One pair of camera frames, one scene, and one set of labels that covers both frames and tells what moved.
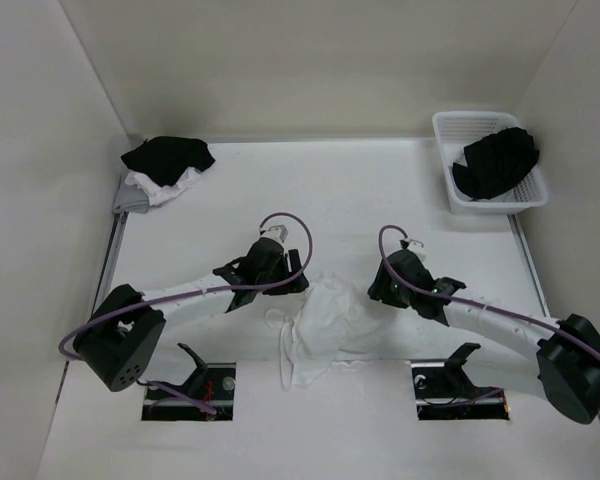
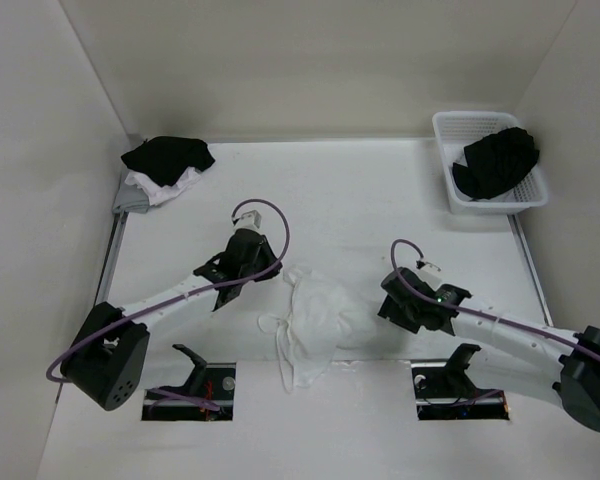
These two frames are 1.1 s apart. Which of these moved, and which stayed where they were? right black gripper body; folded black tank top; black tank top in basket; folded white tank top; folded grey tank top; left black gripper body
Moved: left black gripper body; right black gripper body
Stayed: folded white tank top; black tank top in basket; folded black tank top; folded grey tank top
